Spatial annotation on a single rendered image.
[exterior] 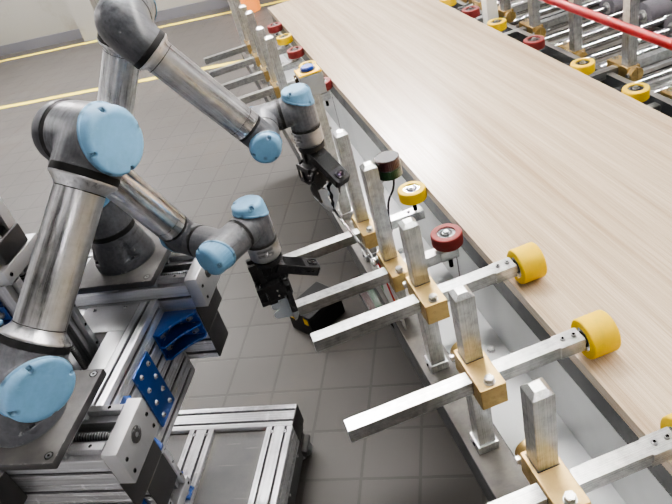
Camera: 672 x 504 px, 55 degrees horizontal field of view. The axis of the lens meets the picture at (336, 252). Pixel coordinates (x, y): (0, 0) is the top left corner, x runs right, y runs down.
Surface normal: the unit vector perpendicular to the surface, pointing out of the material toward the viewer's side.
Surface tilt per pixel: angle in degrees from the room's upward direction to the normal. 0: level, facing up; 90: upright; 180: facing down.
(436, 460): 0
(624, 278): 0
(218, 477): 0
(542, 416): 90
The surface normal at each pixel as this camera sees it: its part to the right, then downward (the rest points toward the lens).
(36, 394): 0.76, 0.31
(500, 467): -0.23, -0.78
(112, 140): 0.83, 0.06
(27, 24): -0.12, 0.61
